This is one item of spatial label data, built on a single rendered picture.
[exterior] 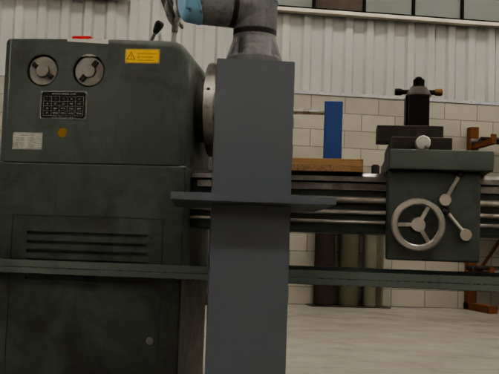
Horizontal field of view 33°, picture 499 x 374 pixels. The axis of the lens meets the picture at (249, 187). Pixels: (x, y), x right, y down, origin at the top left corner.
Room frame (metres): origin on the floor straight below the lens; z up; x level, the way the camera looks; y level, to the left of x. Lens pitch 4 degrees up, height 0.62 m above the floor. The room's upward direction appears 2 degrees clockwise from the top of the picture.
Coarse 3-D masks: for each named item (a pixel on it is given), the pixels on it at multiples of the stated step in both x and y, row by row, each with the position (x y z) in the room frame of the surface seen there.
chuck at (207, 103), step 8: (216, 64) 2.71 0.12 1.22; (208, 72) 2.66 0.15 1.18; (208, 80) 2.64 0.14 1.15; (208, 88) 2.63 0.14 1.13; (208, 96) 2.62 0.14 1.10; (208, 104) 2.62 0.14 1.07; (208, 112) 2.62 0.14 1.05; (208, 120) 2.63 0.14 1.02; (208, 128) 2.64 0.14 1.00; (208, 136) 2.66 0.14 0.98; (208, 144) 2.69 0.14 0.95; (208, 152) 2.73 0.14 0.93
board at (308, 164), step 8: (296, 160) 2.57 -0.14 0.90; (304, 160) 2.56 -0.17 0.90; (312, 160) 2.56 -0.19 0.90; (320, 160) 2.56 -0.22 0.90; (328, 160) 2.55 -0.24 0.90; (336, 160) 2.55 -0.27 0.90; (344, 160) 2.55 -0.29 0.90; (352, 160) 2.55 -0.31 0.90; (360, 160) 2.54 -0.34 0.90; (296, 168) 2.57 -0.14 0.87; (304, 168) 2.56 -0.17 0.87; (312, 168) 2.56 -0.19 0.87; (320, 168) 2.56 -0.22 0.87; (328, 168) 2.55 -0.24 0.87; (336, 168) 2.55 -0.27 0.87; (344, 168) 2.55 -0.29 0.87; (352, 168) 2.55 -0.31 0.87; (360, 168) 2.54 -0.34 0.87
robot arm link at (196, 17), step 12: (180, 0) 2.14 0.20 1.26; (192, 0) 2.09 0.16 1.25; (204, 0) 2.09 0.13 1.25; (216, 0) 2.10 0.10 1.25; (228, 0) 2.11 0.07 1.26; (180, 12) 2.15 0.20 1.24; (192, 12) 2.10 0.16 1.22; (204, 12) 2.11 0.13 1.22; (216, 12) 2.11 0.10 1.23; (228, 12) 2.12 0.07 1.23; (204, 24) 2.16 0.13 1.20; (216, 24) 2.15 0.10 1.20; (228, 24) 2.15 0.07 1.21
